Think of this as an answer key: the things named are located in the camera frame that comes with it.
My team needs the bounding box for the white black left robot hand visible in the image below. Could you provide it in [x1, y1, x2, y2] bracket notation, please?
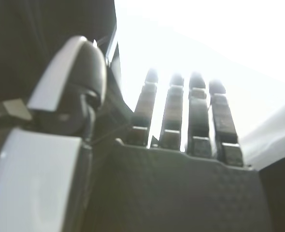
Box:
[0, 35, 272, 232]

